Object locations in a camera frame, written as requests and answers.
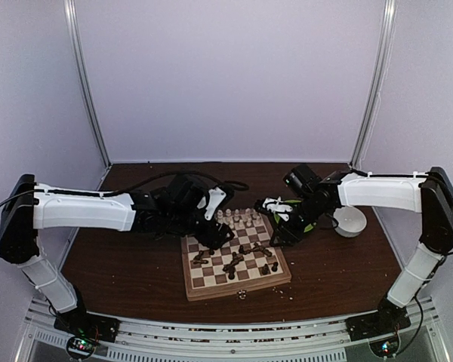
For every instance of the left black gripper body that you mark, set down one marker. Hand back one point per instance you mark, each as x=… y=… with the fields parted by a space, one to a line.
x=182 y=221

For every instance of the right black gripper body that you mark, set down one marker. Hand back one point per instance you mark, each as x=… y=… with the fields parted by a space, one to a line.
x=311 y=213

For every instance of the wooden chess board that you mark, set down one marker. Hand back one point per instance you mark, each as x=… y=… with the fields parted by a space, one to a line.
x=245 y=263

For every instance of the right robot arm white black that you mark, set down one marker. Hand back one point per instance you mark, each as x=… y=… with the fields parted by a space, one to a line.
x=412 y=202

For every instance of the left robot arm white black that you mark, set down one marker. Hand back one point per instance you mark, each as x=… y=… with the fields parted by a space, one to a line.
x=34 y=206

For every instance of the white chess pieces row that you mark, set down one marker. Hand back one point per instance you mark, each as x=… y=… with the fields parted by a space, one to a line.
x=238 y=218

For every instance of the dark queen chess piece lying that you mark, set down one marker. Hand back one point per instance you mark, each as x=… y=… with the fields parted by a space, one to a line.
x=199 y=259

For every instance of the green plate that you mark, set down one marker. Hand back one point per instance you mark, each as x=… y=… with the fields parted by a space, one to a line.
x=296 y=217

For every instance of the white bowl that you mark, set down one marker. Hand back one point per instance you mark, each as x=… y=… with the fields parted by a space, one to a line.
x=349 y=221

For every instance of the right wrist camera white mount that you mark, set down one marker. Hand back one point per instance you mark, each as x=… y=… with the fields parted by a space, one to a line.
x=275 y=206

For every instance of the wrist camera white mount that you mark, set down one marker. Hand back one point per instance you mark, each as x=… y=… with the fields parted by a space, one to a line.
x=275 y=206
x=211 y=202

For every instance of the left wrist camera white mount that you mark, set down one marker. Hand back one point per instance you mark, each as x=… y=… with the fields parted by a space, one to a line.
x=211 y=202

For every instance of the front aluminium rail base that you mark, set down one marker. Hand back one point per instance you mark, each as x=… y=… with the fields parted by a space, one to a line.
x=322 y=339

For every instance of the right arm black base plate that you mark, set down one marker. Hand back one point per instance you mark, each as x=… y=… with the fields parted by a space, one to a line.
x=372 y=325

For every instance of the right aluminium frame post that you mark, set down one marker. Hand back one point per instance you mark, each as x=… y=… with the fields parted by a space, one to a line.
x=381 y=65

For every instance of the aluminium frame post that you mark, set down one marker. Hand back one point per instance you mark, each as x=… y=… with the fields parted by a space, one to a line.
x=381 y=65
x=74 y=34

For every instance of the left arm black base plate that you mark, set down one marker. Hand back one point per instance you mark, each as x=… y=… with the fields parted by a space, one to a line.
x=90 y=326

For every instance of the left aluminium frame post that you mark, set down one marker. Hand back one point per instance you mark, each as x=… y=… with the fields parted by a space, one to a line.
x=74 y=34

